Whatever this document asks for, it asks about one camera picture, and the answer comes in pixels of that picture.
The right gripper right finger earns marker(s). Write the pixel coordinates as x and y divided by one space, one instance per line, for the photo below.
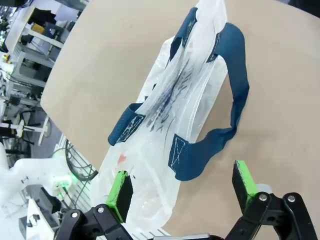
246 185

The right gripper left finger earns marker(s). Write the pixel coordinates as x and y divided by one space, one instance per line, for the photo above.
116 195

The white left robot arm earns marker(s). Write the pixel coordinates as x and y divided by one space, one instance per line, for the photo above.
25 170

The white round stool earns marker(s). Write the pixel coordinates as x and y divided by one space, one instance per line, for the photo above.
32 127

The white metal shelf rack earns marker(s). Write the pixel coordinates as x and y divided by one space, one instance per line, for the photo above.
32 62

